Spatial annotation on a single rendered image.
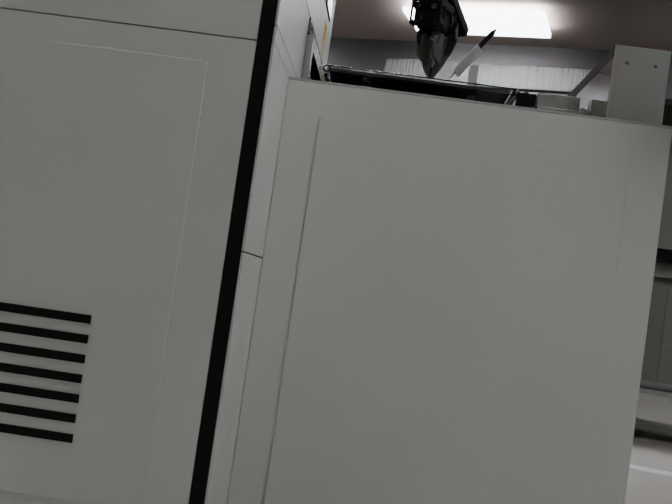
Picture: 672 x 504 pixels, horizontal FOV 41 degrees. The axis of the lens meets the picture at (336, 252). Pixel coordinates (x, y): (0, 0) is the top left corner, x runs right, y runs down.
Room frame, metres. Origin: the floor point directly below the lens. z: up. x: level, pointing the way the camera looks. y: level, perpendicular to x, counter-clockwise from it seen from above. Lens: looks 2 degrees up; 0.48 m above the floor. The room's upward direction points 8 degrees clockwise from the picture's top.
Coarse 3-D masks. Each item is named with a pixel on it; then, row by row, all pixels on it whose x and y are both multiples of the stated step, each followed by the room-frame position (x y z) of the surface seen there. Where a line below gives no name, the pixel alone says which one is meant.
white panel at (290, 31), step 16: (272, 0) 1.26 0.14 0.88; (288, 0) 1.34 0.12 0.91; (304, 0) 1.52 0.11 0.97; (320, 0) 1.75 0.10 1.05; (272, 16) 1.26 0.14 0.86; (288, 16) 1.36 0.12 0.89; (304, 16) 1.55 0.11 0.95; (320, 16) 1.80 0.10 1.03; (272, 32) 1.26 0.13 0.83; (288, 32) 1.38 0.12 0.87; (304, 32) 1.58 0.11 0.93; (320, 32) 1.84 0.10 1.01; (288, 48) 1.41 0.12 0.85; (304, 48) 1.61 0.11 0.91; (320, 48) 1.88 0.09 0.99; (288, 64) 1.44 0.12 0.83
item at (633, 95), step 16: (624, 48) 1.49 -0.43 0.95; (640, 48) 1.49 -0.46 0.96; (624, 64) 1.49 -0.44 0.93; (640, 64) 1.49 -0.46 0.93; (656, 64) 1.49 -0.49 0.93; (624, 80) 1.49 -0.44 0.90; (640, 80) 1.49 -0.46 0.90; (656, 80) 1.49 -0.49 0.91; (624, 96) 1.49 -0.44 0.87; (640, 96) 1.49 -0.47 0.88; (656, 96) 1.49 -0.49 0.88; (608, 112) 1.49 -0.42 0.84; (624, 112) 1.49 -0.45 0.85; (640, 112) 1.49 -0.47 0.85; (656, 112) 1.49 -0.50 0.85
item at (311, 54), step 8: (312, 40) 1.63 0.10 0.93; (312, 48) 1.63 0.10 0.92; (304, 56) 1.63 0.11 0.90; (312, 56) 1.69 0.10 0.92; (304, 64) 1.63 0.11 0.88; (312, 64) 1.75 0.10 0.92; (320, 64) 1.81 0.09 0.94; (304, 72) 1.63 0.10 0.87; (312, 72) 1.82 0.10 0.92; (320, 72) 1.84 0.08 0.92; (320, 80) 1.88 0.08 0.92
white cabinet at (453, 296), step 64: (320, 128) 1.45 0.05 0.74; (384, 128) 1.45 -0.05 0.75; (448, 128) 1.45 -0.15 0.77; (512, 128) 1.44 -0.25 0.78; (576, 128) 1.43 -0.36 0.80; (640, 128) 1.43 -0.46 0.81; (320, 192) 1.45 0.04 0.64; (384, 192) 1.45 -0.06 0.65; (448, 192) 1.44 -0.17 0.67; (512, 192) 1.44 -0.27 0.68; (576, 192) 1.43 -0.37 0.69; (640, 192) 1.43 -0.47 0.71; (320, 256) 1.45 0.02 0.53; (384, 256) 1.45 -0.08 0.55; (448, 256) 1.44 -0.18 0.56; (512, 256) 1.44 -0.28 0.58; (576, 256) 1.43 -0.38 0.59; (640, 256) 1.43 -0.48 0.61; (256, 320) 1.46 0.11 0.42; (320, 320) 1.45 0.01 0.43; (384, 320) 1.45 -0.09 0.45; (448, 320) 1.44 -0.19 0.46; (512, 320) 1.44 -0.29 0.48; (576, 320) 1.43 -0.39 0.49; (640, 320) 1.43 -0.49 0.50; (256, 384) 1.46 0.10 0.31; (320, 384) 1.45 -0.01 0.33; (384, 384) 1.45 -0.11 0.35; (448, 384) 1.44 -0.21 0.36; (512, 384) 1.43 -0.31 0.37; (576, 384) 1.43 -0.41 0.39; (256, 448) 1.46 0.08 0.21; (320, 448) 1.45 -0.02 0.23; (384, 448) 1.44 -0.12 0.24; (448, 448) 1.44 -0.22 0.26; (512, 448) 1.43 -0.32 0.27; (576, 448) 1.43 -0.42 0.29
